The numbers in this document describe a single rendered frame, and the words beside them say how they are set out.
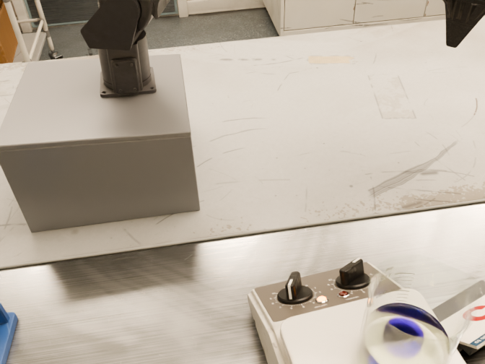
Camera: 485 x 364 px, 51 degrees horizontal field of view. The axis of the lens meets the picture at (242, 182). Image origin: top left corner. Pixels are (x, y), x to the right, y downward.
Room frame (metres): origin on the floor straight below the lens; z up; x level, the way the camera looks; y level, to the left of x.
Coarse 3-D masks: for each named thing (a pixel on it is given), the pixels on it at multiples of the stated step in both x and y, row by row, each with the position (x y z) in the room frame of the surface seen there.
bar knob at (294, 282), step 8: (296, 272) 0.29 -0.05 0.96; (288, 280) 0.27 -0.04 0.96; (296, 280) 0.27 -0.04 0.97; (288, 288) 0.26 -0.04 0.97; (296, 288) 0.26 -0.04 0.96; (304, 288) 0.27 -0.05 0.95; (280, 296) 0.27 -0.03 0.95; (288, 296) 0.26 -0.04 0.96; (296, 296) 0.26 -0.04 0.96; (304, 296) 0.26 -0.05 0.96; (312, 296) 0.26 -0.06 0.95
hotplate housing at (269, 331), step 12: (372, 264) 0.32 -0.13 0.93; (252, 300) 0.28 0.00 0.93; (252, 312) 0.27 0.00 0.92; (264, 312) 0.25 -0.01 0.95; (264, 324) 0.23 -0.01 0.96; (276, 324) 0.23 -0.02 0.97; (264, 336) 0.23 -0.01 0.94; (276, 336) 0.22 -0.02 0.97; (264, 348) 0.23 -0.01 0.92; (276, 348) 0.21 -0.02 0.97; (276, 360) 0.20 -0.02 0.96; (288, 360) 0.19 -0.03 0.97
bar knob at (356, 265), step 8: (352, 264) 0.29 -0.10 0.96; (360, 264) 0.29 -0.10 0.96; (344, 272) 0.28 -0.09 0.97; (352, 272) 0.28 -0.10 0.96; (360, 272) 0.29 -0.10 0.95; (336, 280) 0.28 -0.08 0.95; (344, 280) 0.27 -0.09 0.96; (352, 280) 0.28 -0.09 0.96; (360, 280) 0.28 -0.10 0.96; (344, 288) 0.27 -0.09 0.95; (352, 288) 0.27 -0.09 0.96; (360, 288) 0.27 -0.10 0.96
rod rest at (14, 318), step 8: (0, 304) 0.28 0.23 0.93; (0, 312) 0.28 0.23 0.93; (8, 312) 0.29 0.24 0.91; (0, 320) 0.28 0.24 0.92; (8, 320) 0.28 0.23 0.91; (16, 320) 0.28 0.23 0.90; (0, 328) 0.27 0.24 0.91; (8, 328) 0.27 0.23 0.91; (0, 336) 0.26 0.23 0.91; (8, 336) 0.26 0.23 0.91; (0, 344) 0.26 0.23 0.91; (8, 344) 0.26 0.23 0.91; (0, 352) 0.25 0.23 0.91; (8, 352) 0.25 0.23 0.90; (0, 360) 0.24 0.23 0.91
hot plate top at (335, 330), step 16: (352, 304) 0.23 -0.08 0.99; (288, 320) 0.22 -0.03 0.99; (304, 320) 0.22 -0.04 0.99; (320, 320) 0.22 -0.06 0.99; (336, 320) 0.22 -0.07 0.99; (352, 320) 0.22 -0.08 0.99; (288, 336) 0.20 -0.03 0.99; (304, 336) 0.20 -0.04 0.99; (320, 336) 0.20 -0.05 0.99; (336, 336) 0.20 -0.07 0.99; (352, 336) 0.20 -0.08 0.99; (288, 352) 0.19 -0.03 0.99; (304, 352) 0.19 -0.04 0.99; (320, 352) 0.19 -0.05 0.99; (336, 352) 0.19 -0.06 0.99; (352, 352) 0.19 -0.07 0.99
